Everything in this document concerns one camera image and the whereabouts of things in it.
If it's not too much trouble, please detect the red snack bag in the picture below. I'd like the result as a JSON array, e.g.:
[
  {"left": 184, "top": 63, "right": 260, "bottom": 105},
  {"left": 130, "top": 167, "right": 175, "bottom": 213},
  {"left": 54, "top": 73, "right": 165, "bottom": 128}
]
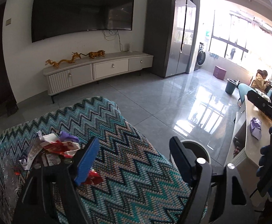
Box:
[{"left": 82, "top": 169, "right": 103, "bottom": 185}]

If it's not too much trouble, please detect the white round trash bin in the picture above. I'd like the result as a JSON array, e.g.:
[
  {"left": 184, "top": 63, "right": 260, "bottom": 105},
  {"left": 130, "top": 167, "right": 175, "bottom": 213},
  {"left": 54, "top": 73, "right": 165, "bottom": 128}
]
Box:
[{"left": 169, "top": 140, "right": 211, "bottom": 168}]

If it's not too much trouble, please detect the blue gloved right hand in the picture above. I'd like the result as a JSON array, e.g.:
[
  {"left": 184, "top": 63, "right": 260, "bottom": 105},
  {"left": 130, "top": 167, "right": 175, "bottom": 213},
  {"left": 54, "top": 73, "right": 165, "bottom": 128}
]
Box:
[{"left": 256, "top": 126, "right": 272, "bottom": 201}]

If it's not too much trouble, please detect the purple plastic wrapper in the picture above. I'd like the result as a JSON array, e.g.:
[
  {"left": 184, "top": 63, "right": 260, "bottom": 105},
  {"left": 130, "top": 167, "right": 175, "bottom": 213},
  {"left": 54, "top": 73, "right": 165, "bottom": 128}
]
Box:
[{"left": 58, "top": 131, "right": 80, "bottom": 143}]

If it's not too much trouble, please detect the red white paper cup wrapper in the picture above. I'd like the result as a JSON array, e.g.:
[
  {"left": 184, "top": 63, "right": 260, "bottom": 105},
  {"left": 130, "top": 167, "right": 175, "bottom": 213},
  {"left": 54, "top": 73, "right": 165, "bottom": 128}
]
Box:
[{"left": 19, "top": 131, "right": 80, "bottom": 170}]

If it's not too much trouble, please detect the zigzag knitted table cloth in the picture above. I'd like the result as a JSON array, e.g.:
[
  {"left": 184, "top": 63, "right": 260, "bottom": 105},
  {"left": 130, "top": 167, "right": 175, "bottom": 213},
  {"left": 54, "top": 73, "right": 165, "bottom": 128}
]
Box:
[{"left": 0, "top": 97, "right": 191, "bottom": 223}]

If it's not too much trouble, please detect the purple folded paper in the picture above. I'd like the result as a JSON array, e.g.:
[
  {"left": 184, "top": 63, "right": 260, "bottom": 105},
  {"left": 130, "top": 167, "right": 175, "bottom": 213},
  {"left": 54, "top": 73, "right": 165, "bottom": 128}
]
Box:
[{"left": 250, "top": 117, "right": 262, "bottom": 140}]

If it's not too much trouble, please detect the clear crumpled plastic bottle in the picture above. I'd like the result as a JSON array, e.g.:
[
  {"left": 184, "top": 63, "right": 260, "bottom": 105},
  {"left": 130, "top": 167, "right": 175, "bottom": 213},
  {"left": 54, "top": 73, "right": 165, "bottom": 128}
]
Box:
[{"left": 0, "top": 155, "right": 21, "bottom": 223}]

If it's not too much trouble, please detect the white tv cabinet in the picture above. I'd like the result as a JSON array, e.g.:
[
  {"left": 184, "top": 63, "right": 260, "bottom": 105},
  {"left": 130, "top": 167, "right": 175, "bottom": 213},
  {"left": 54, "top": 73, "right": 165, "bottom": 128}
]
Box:
[{"left": 43, "top": 52, "right": 153, "bottom": 100}]

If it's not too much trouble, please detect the dark teal bucket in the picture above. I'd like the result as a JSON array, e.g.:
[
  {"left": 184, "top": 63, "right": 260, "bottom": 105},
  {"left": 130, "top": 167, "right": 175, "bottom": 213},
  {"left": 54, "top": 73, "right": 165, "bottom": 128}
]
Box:
[{"left": 225, "top": 78, "right": 239, "bottom": 95}]

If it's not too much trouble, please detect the purple storage stool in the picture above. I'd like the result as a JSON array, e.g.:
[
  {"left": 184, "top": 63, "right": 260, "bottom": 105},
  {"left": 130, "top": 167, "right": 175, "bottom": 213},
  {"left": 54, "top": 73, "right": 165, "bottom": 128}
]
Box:
[{"left": 213, "top": 66, "right": 227, "bottom": 80}]

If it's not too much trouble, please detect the washing machine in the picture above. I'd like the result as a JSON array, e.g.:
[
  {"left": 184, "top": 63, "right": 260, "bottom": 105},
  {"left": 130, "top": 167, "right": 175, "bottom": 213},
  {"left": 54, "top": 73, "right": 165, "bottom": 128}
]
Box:
[{"left": 194, "top": 43, "right": 206, "bottom": 71}]

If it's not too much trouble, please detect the seated person yellow jacket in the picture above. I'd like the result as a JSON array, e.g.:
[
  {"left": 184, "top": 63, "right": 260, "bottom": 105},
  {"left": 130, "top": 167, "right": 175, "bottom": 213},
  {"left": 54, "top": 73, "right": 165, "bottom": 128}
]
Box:
[{"left": 250, "top": 69, "right": 270, "bottom": 93}]

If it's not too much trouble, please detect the golden tiger figurine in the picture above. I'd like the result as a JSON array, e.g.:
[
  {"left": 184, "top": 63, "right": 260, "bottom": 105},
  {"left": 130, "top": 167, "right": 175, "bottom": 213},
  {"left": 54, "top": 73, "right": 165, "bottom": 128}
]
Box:
[{"left": 87, "top": 50, "right": 106, "bottom": 59}]

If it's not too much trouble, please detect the golden dragon figurine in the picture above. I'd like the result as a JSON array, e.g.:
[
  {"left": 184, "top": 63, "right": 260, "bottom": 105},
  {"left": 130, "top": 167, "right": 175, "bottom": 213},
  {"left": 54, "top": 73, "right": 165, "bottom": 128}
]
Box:
[{"left": 45, "top": 52, "right": 82, "bottom": 68}]

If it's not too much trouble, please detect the grey double door refrigerator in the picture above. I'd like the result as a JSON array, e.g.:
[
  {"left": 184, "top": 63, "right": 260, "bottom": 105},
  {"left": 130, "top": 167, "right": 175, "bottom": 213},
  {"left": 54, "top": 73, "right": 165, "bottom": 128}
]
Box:
[{"left": 143, "top": 0, "right": 196, "bottom": 78}]

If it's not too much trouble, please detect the wall mounted black television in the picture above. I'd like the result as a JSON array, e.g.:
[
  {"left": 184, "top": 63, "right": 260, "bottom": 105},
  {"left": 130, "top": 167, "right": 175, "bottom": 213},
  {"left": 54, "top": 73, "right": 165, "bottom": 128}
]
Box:
[{"left": 31, "top": 0, "right": 135, "bottom": 43}]

